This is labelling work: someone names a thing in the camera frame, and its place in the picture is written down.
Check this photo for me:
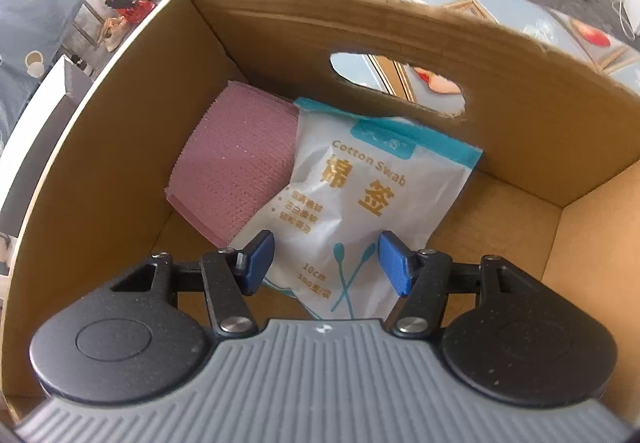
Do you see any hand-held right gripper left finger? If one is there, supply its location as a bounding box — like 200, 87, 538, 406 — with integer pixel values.
107, 230, 276, 339

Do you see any white teal cotton swab bag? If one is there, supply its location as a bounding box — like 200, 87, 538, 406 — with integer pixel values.
227, 97, 484, 321

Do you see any pink cloth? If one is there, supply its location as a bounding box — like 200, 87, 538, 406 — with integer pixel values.
165, 80, 301, 249

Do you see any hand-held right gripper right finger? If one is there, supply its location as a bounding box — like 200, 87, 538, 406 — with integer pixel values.
377, 230, 543, 339

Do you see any brown cardboard box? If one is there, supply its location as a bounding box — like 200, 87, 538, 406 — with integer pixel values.
0, 0, 640, 424

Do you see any small red bag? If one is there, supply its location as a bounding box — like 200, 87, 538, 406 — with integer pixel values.
120, 0, 156, 24

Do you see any dark blanket with circles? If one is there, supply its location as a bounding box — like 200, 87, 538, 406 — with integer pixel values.
0, 0, 101, 144

